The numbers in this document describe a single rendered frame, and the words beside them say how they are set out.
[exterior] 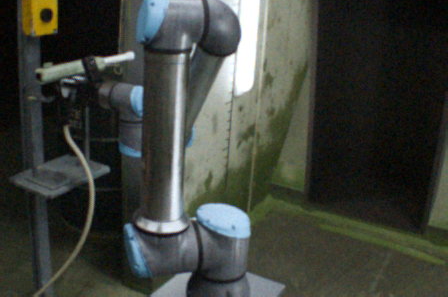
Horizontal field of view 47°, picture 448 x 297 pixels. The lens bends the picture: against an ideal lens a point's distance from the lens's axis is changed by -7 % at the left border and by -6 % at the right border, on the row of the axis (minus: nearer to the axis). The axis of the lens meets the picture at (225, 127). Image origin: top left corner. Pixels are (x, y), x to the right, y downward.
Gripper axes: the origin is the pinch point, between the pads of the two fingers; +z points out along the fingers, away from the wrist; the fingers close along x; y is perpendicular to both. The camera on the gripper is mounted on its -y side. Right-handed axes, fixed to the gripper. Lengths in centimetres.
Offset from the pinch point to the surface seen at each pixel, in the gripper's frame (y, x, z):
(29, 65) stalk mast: -3.0, -3.0, 14.5
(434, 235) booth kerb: 104, 176, -116
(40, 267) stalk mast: 80, -3, 15
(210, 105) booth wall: 28, 92, -6
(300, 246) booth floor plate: 110, 130, -47
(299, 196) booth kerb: 101, 176, -26
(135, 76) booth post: 8.0, 46.7, 4.8
